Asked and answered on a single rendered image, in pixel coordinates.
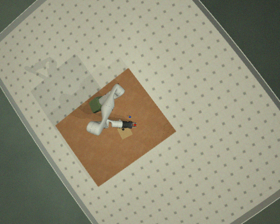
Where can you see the tan square mat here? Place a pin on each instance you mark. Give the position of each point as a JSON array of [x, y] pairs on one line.
[[124, 133]]

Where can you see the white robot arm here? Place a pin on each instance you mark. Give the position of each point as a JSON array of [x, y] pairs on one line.
[[107, 102]]

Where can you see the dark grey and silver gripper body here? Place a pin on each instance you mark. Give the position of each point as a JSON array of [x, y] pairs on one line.
[[124, 124]]

